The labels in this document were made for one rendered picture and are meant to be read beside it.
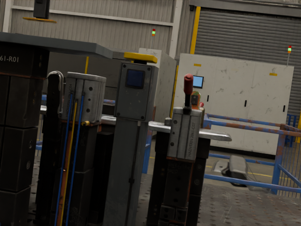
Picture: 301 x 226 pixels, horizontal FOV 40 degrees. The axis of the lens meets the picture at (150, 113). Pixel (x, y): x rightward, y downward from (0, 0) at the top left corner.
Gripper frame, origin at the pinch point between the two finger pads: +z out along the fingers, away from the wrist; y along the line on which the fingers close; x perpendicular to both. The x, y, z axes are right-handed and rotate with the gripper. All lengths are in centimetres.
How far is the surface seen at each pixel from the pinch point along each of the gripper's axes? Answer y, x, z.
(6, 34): -28.6, -5.6, 11.3
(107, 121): 1.9, -20.3, 28.8
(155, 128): 1.7, -33.2, 29.1
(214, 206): 48, -53, 60
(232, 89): 792, -101, 4
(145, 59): -25.1, -32.8, 13.1
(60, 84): -3.6, -8.3, 20.3
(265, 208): 56, -73, 60
